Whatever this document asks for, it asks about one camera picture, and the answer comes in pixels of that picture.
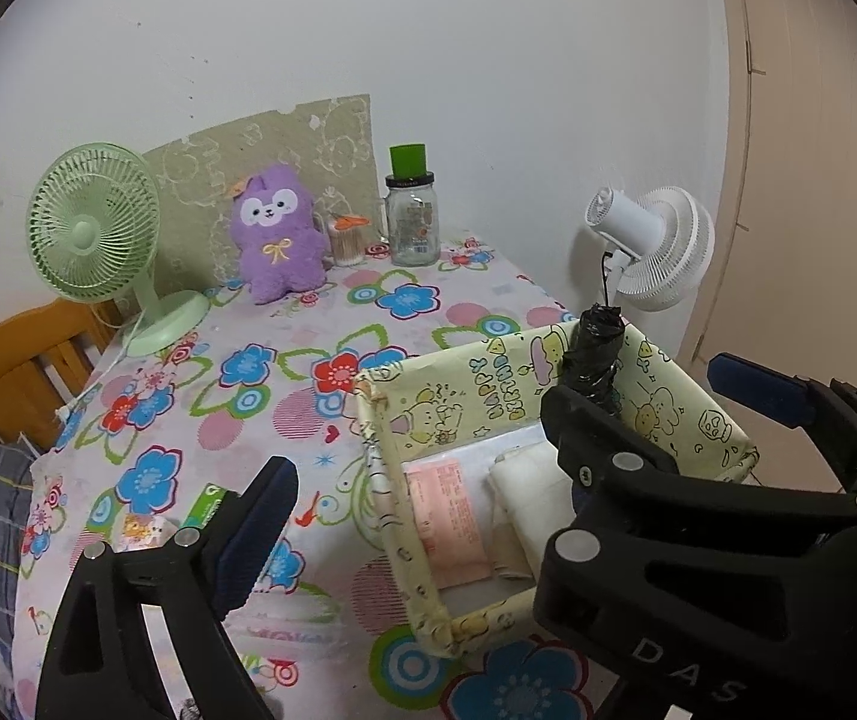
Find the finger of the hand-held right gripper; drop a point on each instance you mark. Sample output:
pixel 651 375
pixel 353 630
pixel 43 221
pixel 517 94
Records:
pixel 758 390
pixel 608 457

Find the yellow cartoon printed box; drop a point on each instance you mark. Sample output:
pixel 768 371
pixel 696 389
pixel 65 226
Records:
pixel 473 390

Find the green desk fan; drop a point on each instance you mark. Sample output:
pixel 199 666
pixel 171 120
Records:
pixel 83 229

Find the floral tablecloth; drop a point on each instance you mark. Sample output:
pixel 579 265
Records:
pixel 263 420

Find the purple plush toy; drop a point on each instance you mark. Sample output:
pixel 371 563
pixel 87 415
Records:
pixel 278 255

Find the black plastic bag roll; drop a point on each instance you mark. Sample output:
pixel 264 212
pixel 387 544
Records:
pixel 593 352

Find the glass jar with black lid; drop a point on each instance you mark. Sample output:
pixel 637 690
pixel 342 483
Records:
pixel 413 225

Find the white standing fan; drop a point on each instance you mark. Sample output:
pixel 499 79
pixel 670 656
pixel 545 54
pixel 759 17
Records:
pixel 646 240

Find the cotton swab jar orange lid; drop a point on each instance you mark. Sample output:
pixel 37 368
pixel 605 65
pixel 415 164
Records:
pixel 348 244

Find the pink packet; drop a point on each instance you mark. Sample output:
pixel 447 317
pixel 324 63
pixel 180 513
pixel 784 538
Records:
pixel 447 517

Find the beige door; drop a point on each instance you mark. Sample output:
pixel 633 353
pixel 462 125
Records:
pixel 811 165

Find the white cloth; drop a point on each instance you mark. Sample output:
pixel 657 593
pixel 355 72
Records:
pixel 526 487

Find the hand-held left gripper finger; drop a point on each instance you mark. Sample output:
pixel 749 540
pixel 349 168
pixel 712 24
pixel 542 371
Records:
pixel 248 532

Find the green packet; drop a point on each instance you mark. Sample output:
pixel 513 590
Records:
pixel 207 510

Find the wooden headboard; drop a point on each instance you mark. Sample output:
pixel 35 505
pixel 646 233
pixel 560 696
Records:
pixel 16 367

